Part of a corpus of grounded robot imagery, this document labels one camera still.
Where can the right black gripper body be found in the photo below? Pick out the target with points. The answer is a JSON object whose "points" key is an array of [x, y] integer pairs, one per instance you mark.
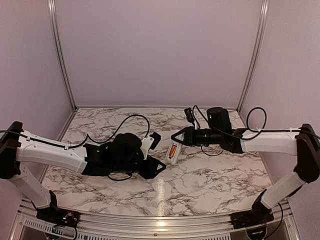
{"points": [[192, 140]]}

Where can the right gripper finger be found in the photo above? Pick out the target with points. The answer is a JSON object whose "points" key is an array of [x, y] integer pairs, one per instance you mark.
{"points": [[178, 140], [179, 135]]}

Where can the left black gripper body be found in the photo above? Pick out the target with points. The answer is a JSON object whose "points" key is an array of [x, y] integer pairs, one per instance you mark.
{"points": [[147, 172]]}

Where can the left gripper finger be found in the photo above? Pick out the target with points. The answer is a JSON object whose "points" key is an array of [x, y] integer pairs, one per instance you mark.
{"points": [[156, 164], [155, 173]]}

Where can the white remote control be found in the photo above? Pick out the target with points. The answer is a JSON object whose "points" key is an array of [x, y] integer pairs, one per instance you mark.
{"points": [[178, 150]]}

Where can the orange battery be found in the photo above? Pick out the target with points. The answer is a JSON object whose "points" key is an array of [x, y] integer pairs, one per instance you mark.
{"points": [[172, 151]]}

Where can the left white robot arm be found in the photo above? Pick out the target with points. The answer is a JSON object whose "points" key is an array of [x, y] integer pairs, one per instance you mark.
{"points": [[126, 154]]}

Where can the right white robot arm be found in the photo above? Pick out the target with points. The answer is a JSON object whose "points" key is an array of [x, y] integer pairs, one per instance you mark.
{"points": [[301, 142]]}

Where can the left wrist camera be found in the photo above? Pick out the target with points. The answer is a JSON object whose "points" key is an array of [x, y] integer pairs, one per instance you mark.
{"points": [[149, 143]]}

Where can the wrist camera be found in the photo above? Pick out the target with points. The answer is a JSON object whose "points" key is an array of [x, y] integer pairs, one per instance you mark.
{"points": [[189, 113], [149, 143]]}

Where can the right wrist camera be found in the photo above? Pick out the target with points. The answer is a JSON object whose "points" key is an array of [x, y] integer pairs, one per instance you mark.
{"points": [[189, 113]]}

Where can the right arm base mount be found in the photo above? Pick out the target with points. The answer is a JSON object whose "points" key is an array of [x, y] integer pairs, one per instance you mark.
{"points": [[257, 215]]}

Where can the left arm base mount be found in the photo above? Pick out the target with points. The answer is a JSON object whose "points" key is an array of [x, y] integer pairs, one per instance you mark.
{"points": [[56, 215]]}

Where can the front aluminium rail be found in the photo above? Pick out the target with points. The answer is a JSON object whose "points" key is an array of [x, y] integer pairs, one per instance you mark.
{"points": [[98, 226]]}

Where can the right aluminium frame post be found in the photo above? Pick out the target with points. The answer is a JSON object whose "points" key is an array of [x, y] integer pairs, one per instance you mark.
{"points": [[261, 29]]}

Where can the aluminium frame post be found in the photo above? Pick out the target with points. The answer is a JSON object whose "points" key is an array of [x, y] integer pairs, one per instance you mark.
{"points": [[60, 55], [261, 29]]}

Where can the left aluminium frame post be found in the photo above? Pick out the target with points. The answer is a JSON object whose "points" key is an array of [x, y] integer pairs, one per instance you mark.
{"points": [[60, 55]]}

